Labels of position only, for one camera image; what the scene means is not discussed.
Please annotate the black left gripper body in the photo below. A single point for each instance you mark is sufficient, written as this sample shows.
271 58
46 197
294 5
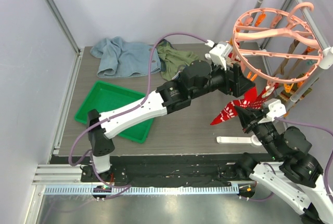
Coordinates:
231 86

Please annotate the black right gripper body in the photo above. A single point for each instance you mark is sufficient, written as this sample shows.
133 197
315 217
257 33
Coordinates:
254 122

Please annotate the red snowflake sock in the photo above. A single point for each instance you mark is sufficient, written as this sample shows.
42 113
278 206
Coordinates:
264 95
229 111

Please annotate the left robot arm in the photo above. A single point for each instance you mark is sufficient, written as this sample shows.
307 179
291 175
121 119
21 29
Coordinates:
196 80

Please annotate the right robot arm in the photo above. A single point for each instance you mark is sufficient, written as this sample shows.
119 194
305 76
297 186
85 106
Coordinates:
312 199

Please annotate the pink round clip hanger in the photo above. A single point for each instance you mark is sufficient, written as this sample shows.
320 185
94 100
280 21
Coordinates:
282 37

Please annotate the olive green printed shirt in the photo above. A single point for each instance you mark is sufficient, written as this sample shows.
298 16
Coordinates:
173 60

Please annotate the light blue denim garment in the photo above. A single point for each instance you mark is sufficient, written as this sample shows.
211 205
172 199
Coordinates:
122 59

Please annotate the green plastic tray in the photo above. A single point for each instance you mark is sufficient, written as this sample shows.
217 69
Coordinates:
106 97

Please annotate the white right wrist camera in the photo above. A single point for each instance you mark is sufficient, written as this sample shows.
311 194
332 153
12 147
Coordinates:
273 108

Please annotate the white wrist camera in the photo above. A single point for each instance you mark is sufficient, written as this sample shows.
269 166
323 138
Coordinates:
273 108
218 52

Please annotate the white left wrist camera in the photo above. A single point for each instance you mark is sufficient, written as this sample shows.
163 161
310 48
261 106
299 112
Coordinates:
218 52

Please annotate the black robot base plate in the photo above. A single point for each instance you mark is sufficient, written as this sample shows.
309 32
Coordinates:
174 171

